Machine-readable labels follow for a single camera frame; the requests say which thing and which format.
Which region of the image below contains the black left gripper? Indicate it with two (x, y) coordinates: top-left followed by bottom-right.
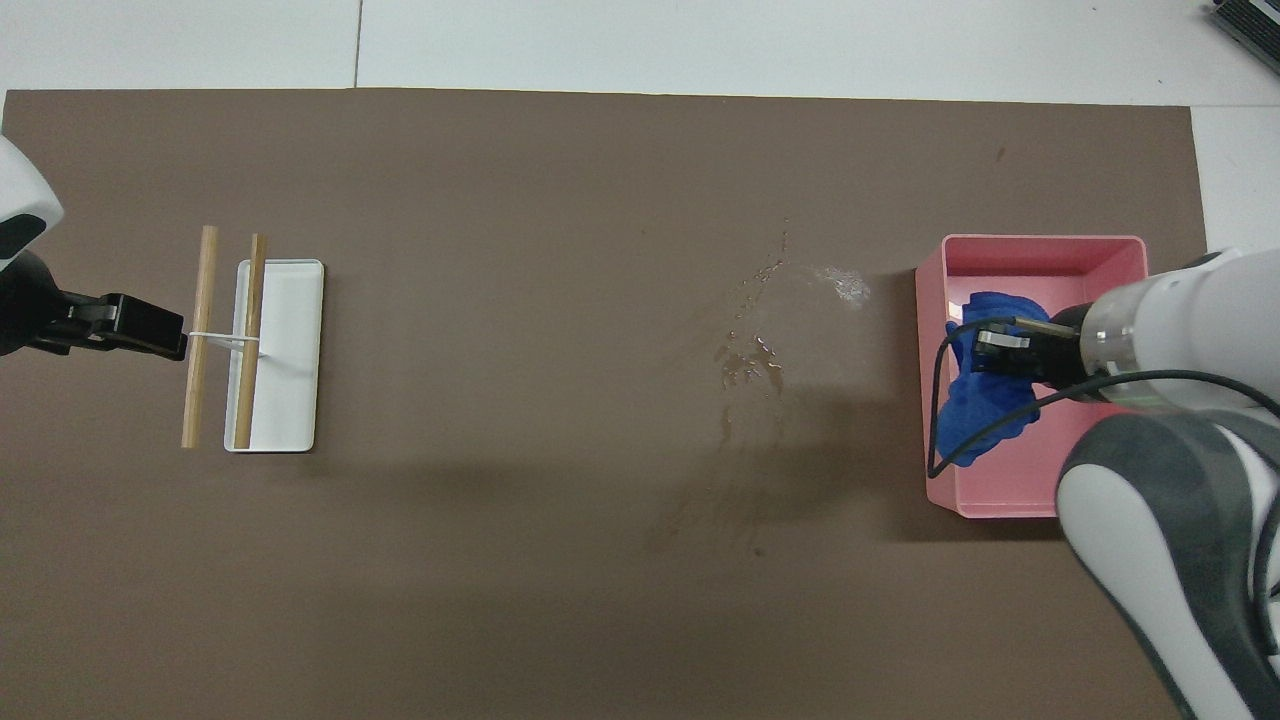
(0, 250), (188, 362)

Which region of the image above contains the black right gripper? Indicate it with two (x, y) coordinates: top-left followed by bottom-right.
(974, 304), (1093, 393)

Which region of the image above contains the blue microfiber towel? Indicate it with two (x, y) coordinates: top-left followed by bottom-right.
(944, 291), (1053, 469)

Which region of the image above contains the wooden towel rack rod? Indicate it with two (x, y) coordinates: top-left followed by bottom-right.
(181, 225), (220, 449)

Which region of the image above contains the white towel rack base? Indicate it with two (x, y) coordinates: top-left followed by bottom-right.
(224, 259), (326, 454)

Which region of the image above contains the spilled water puddle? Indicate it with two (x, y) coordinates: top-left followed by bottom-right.
(715, 225), (873, 446)

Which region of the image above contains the pink plastic bin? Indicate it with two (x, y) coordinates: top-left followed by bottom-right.
(915, 234), (1151, 519)

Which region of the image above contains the dark ribbed device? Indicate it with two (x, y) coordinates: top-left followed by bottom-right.
(1205, 0), (1280, 51)

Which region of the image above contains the brown table mat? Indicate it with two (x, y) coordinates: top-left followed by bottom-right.
(0, 88), (1259, 720)

